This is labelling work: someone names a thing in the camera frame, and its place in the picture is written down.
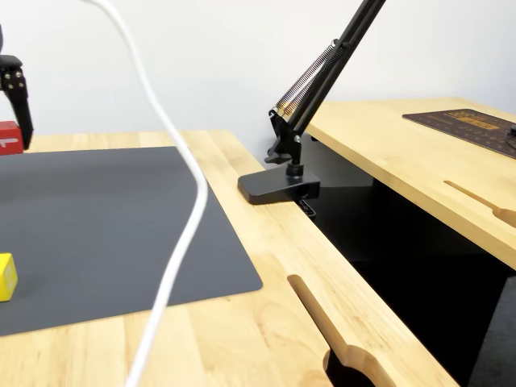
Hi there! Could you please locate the black spring boom stand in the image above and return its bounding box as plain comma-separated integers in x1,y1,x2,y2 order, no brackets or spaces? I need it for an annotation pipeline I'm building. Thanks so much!
236,0,388,218

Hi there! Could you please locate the light wooden desk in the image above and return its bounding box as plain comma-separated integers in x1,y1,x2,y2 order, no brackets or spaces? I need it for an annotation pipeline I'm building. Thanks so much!
281,96,516,271

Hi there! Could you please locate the yellow cube with white numeral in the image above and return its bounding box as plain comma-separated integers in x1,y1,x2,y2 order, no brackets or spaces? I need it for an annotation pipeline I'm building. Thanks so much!
0,252,19,302

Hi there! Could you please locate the thick white cable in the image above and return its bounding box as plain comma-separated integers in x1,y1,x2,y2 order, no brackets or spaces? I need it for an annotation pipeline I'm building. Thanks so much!
86,0,210,387

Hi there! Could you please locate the red cube with white print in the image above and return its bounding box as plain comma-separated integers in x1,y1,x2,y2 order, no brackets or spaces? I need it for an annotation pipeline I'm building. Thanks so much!
0,120,22,155

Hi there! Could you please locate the dark grey mat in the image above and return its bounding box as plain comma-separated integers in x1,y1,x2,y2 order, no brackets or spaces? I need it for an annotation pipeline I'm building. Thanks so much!
0,145,264,338

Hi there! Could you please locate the dark brown printed mat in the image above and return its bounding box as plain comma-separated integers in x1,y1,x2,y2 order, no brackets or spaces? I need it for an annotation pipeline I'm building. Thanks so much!
402,107,516,160

